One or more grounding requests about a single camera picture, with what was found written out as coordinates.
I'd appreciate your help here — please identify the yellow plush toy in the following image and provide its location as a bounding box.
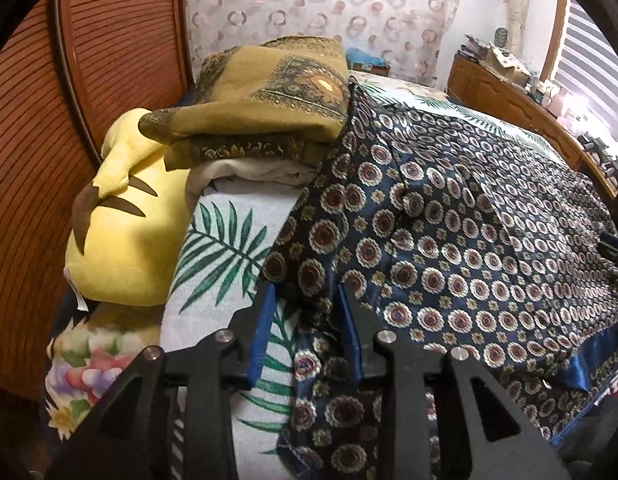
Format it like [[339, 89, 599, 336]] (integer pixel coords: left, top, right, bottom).
[[64, 107, 196, 309]]

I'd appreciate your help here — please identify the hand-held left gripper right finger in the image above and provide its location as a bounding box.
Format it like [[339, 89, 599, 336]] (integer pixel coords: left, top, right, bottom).
[[336, 282, 572, 480]]

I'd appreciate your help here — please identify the circle-patterned sheer curtain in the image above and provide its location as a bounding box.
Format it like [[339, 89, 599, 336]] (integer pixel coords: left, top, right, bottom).
[[181, 0, 463, 87]]

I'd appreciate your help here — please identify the navy patterned satin top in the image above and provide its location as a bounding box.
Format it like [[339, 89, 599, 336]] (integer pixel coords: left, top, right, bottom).
[[261, 77, 618, 480]]

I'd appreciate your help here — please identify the cream window curtain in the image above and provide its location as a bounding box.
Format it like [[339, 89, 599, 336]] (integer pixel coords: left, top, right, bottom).
[[494, 0, 534, 47]]

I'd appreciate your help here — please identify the colourful floral blanket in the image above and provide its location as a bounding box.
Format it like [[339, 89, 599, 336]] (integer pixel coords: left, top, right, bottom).
[[45, 304, 163, 442]]

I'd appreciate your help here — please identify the white zebra window blind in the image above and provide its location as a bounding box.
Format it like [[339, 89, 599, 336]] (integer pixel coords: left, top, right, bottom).
[[556, 0, 618, 113]]

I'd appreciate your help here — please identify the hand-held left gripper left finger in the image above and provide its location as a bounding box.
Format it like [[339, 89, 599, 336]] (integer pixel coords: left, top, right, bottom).
[[49, 280, 278, 480]]

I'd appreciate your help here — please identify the small box with blue contents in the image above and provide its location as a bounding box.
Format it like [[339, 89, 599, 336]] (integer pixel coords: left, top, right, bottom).
[[346, 47, 391, 77]]

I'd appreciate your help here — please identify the open cardboard box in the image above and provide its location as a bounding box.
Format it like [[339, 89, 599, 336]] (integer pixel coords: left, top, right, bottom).
[[484, 45, 533, 87]]

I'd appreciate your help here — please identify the mustard patterned cloth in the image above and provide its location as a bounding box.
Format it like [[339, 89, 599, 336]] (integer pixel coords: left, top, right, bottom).
[[139, 35, 353, 172]]

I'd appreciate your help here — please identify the wooden side cabinet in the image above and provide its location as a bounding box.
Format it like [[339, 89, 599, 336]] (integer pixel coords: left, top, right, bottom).
[[446, 52, 618, 202]]

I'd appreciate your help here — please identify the brown louvred wardrobe door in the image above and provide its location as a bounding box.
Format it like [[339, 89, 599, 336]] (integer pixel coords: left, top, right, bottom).
[[0, 0, 106, 403], [53, 0, 191, 163]]

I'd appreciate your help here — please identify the white folded cloth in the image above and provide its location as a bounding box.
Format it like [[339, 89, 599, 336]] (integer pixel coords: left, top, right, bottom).
[[186, 156, 321, 199]]

